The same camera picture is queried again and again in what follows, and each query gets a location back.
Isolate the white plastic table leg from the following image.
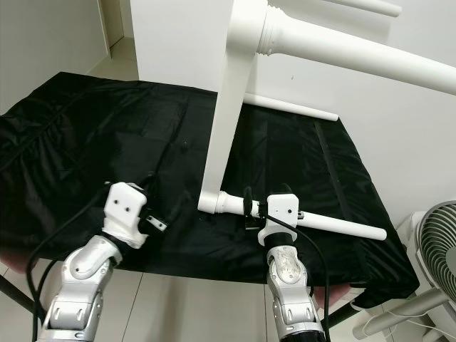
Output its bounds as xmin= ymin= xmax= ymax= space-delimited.
xmin=246 ymin=93 xmax=339 ymax=122
xmin=324 ymin=0 xmax=403 ymax=19
xmin=260 ymin=11 xmax=456 ymax=97
xmin=214 ymin=191 xmax=388 ymax=242

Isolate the white plastic table top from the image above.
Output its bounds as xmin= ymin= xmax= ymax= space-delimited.
xmin=197 ymin=0 xmax=286 ymax=214

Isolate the black tablecloth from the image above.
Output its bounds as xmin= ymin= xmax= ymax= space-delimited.
xmin=0 ymin=71 xmax=421 ymax=309

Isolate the black metal table leg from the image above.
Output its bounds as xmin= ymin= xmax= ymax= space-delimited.
xmin=328 ymin=303 xmax=361 ymax=328
xmin=0 ymin=274 xmax=21 ymax=304

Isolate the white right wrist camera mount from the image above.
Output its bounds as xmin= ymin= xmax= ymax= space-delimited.
xmin=259 ymin=194 xmax=301 ymax=247

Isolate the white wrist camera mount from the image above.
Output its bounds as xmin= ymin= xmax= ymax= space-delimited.
xmin=259 ymin=194 xmax=301 ymax=247
xmin=103 ymin=182 xmax=150 ymax=249

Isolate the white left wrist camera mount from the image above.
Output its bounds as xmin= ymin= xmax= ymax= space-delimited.
xmin=103 ymin=182 xmax=150 ymax=249

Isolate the white pedestal fan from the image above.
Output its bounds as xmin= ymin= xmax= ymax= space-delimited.
xmin=353 ymin=201 xmax=456 ymax=339

